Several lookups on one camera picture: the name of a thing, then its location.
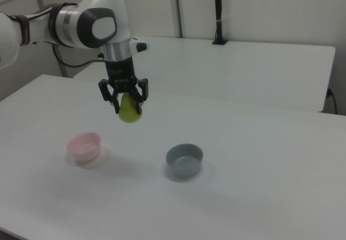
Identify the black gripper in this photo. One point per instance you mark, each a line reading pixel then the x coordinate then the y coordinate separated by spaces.
pixel 120 73

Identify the green pear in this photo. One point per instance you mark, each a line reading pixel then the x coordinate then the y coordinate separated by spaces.
pixel 129 114

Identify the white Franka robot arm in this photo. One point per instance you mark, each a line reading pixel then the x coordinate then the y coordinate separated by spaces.
pixel 89 21

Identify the pink plastic bowl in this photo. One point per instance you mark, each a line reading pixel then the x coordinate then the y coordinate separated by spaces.
pixel 89 153

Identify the grey plastic bowl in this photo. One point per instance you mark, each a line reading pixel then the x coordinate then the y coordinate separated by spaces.
pixel 186 169

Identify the white side table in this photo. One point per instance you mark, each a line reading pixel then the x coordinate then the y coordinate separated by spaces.
pixel 229 72

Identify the aluminium wall frame post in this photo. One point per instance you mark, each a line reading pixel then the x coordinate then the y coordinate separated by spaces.
pixel 177 7

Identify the black camera pole with base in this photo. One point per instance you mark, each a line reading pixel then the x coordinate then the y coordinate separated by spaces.
pixel 218 13

